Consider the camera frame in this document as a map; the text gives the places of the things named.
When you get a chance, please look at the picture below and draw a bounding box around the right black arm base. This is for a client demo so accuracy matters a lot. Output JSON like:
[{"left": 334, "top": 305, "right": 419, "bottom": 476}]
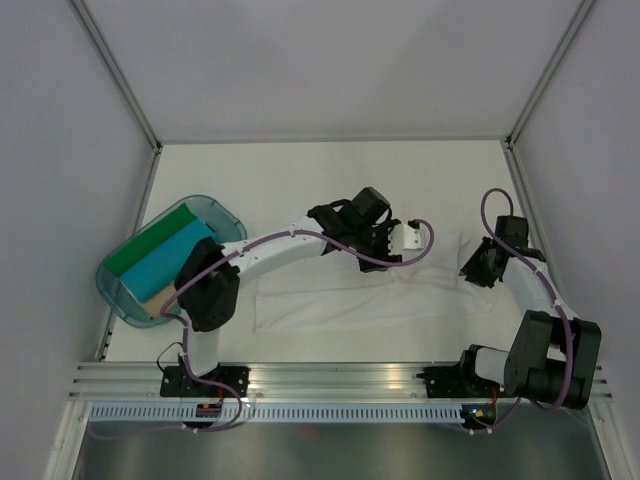
[{"left": 416, "top": 365, "right": 500, "bottom": 399}]

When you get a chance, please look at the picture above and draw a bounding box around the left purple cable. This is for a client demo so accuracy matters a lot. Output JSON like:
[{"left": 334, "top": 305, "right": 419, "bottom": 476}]
[{"left": 89, "top": 218, "right": 435, "bottom": 441}]

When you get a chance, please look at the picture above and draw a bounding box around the teal translucent plastic bin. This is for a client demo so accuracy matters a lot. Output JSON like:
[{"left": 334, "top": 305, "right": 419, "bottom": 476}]
[{"left": 95, "top": 194, "right": 247, "bottom": 328}]

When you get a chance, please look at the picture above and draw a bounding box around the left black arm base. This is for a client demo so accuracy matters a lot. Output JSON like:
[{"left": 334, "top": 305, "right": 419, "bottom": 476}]
[{"left": 160, "top": 364, "right": 250, "bottom": 399}]

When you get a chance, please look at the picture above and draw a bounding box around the rolled beige t shirt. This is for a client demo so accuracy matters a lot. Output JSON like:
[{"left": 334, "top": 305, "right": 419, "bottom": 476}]
[{"left": 141, "top": 284, "right": 176, "bottom": 319}]

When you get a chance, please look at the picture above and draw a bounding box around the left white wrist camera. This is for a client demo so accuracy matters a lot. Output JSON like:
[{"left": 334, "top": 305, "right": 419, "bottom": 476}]
[{"left": 388, "top": 223, "right": 426, "bottom": 255}]

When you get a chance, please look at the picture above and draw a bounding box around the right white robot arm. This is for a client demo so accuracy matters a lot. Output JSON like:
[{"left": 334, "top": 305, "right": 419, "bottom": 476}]
[{"left": 456, "top": 215, "right": 602, "bottom": 410}]

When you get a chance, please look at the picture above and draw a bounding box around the white slotted cable duct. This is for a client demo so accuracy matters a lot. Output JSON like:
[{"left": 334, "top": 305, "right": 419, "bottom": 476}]
[{"left": 89, "top": 402, "right": 464, "bottom": 425}]

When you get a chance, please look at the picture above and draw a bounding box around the aluminium frame post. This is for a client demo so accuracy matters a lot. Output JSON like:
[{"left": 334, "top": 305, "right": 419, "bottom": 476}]
[
  {"left": 67, "top": 0, "right": 162, "bottom": 153},
  {"left": 503, "top": 0, "right": 598, "bottom": 150}
]

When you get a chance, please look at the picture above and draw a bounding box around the rolled blue t shirt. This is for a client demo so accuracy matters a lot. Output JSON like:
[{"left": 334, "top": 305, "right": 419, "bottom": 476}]
[{"left": 121, "top": 219, "right": 217, "bottom": 303}]

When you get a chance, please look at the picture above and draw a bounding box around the left aluminium frame post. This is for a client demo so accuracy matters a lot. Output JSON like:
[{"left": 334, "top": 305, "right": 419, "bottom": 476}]
[{"left": 67, "top": 0, "right": 162, "bottom": 153}]

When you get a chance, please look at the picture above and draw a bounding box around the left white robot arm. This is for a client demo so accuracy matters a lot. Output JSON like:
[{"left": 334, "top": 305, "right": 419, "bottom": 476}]
[{"left": 174, "top": 187, "right": 402, "bottom": 396}]

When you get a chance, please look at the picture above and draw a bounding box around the rolled green t shirt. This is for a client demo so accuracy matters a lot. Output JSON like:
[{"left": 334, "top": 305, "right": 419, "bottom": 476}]
[{"left": 102, "top": 203, "right": 197, "bottom": 277}]

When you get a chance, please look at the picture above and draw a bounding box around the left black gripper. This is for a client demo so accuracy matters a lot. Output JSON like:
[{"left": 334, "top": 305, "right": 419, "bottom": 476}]
[{"left": 351, "top": 219, "right": 402, "bottom": 274}]

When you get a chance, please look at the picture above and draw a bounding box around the white t shirt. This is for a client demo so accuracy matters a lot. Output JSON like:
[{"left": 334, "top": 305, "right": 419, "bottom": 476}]
[{"left": 254, "top": 230, "right": 494, "bottom": 334}]

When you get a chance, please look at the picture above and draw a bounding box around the aluminium mounting rail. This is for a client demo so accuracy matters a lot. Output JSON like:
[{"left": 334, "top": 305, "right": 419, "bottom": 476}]
[{"left": 68, "top": 360, "right": 613, "bottom": 401}]

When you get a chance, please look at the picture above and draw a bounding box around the right aluminium frame post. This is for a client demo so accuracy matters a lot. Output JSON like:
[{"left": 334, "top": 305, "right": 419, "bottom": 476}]
[{"left": 503, "top": 0, "right": 598, "bottom": 150}]

